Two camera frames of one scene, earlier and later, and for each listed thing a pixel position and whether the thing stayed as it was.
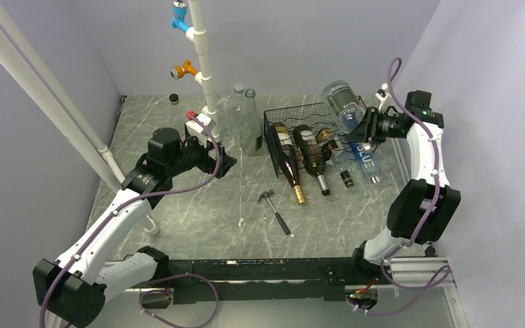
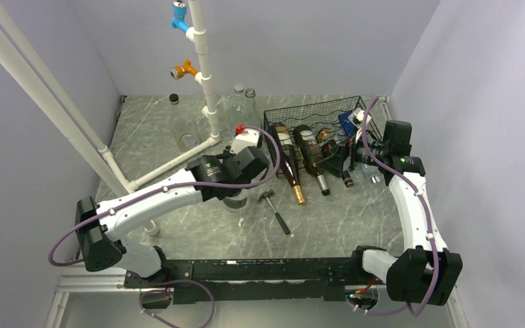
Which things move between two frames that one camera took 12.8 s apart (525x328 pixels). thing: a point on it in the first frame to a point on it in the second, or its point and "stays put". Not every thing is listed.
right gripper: (368, 131) to (333, 163)
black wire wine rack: (306, 138) stays put
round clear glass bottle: (236, 114) stays put
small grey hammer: (266, 194) stays put
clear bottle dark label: (348, 108) to (238, 203)
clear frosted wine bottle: (251, 128) stays put
